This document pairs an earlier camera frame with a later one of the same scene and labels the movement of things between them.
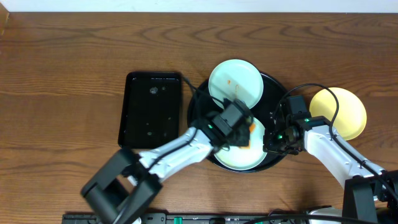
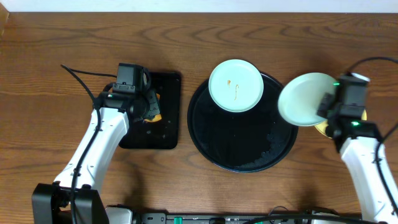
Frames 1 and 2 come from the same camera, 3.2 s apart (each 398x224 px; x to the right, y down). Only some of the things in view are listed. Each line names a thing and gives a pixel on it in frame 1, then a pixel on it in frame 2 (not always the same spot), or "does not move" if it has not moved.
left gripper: [240, 140] -> [146, 97]
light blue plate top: [236, 79] does not move
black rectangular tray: [151, 109] does not move
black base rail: [197, 218] does not move
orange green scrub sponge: [251, 129] -> [153, 112]
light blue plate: [245, 159] -> [299, 98]
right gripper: [269, 145] -> [323, 104]
